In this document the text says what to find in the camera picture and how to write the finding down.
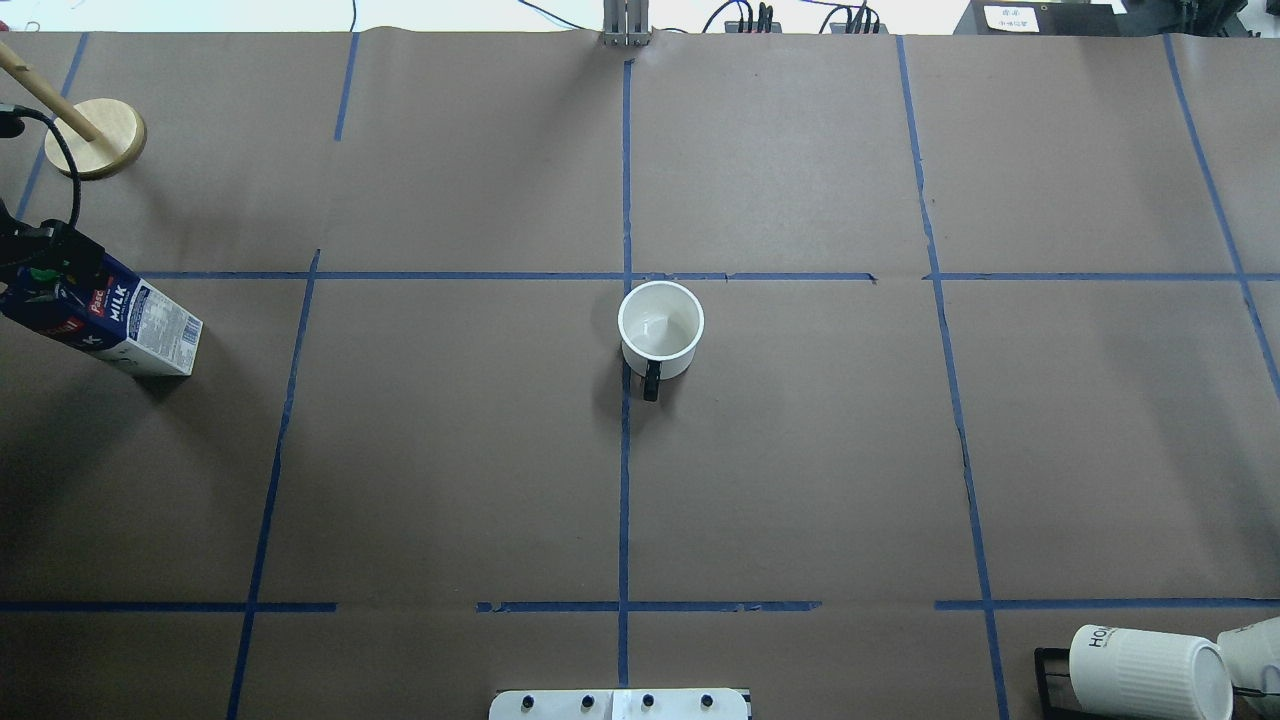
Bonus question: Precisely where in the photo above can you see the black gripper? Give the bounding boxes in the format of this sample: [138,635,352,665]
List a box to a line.
[1,205,106,301]

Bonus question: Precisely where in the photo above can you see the blue white milk carton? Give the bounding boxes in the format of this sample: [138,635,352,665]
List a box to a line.
[1,254,204,377]

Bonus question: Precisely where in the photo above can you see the white smiley mug black handle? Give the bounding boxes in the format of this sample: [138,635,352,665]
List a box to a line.
[616,281,707,402]

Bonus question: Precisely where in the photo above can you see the white ribbed cup lying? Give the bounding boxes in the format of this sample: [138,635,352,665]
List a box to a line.
[1068,624,1234,719]

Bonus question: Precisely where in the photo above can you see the wooden round stand with rod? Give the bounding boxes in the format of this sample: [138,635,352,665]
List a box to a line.
[1,45,147,181]

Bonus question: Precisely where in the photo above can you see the black power strip left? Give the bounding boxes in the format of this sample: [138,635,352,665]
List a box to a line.
[716,1,783,35]

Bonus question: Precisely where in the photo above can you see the black power strip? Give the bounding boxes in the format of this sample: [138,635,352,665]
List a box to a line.
[716,1,783,35]
[819,3,888,35]

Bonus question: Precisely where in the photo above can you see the black power strip right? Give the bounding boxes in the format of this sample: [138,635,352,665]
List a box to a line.
[819,3,888,35]

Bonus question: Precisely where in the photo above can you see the black box with label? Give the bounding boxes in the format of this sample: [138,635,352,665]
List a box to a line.
[952,1,1124,37]

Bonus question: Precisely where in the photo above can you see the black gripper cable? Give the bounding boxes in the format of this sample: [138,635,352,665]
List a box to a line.
[0,102,83,229]

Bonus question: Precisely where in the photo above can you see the grey metal camera post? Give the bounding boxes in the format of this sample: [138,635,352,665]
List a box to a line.
[600,0,653,47]

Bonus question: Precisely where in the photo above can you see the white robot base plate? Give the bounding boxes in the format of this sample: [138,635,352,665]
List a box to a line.
[488,687,753,719]

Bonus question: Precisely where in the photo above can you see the black tray frame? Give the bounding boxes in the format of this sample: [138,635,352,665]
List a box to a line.
[1033,647,1094,719]

